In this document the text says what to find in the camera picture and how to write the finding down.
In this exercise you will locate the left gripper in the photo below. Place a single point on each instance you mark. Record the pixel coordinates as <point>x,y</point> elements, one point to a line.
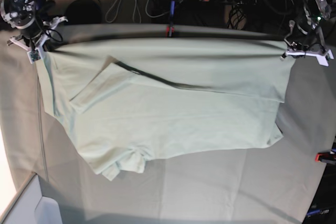
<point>301,43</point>

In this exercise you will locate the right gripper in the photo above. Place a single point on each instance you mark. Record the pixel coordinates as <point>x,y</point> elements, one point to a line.
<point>35,36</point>

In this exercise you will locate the light green polo t-shirt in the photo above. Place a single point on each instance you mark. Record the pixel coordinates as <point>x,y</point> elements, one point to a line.
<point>125,102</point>

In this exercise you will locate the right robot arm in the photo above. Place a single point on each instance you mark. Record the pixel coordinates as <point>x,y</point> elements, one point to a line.
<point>31,19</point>

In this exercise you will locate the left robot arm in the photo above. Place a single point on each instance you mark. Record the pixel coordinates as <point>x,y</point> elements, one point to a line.
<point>308,12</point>

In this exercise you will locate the black round stool base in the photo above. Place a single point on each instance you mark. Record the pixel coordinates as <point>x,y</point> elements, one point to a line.
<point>81,12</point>

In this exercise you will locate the red clamp at right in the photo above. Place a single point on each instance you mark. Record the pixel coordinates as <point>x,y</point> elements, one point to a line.
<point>326,157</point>

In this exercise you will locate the red clamp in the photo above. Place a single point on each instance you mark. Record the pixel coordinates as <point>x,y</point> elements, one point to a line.
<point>326,157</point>
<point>170,27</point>

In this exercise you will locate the red clamp at centre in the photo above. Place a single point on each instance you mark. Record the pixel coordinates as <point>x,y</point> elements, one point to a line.
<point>170,27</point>

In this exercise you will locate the grey-green table cloth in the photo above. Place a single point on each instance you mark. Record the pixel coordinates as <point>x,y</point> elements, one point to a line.
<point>257,185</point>

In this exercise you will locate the white plastic bin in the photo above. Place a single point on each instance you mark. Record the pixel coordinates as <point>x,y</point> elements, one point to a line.
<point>30,206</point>

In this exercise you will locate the blue clamp at bottom right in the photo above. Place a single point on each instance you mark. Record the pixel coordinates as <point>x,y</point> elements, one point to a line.
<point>317,212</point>

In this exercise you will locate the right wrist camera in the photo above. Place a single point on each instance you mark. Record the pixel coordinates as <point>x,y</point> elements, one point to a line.
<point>34,55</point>

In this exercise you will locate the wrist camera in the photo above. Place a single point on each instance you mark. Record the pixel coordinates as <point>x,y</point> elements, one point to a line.
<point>34,55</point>
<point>323,59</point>

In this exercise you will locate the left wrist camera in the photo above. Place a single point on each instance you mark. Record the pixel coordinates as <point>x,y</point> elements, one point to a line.
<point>323,59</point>

